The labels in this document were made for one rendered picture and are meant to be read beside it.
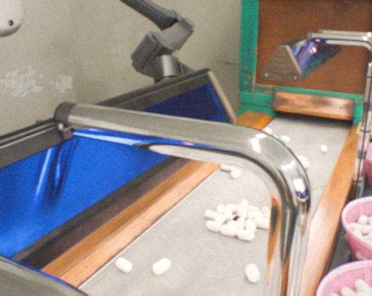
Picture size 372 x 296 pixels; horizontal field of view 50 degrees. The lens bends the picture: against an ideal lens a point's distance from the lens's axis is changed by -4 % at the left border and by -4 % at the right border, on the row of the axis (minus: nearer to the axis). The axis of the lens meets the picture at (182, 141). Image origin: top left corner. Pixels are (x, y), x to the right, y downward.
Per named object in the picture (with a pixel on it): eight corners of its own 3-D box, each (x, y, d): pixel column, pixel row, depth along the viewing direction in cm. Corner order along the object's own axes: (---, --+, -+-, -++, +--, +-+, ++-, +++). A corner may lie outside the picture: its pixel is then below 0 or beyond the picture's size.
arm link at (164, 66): (144, 61, 88) (163, 48, 85) (164, 69, 93) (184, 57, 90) (150, 89, 86) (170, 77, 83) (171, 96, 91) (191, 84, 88)
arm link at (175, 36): (163, 41, 130) (184, 14, 126) (177, 53, 131) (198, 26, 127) (122, 64, 91) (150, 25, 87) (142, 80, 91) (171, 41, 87)
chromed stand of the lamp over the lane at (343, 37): (284, 204, 110) (298, 32, 95) (301, 177, 127) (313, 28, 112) (357, 218, 101) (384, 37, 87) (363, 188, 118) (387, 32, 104)
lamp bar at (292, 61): (261, 79, 82) (262, 42, 80) (316, 50, 134) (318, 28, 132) (300, 83, 78) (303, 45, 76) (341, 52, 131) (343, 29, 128)
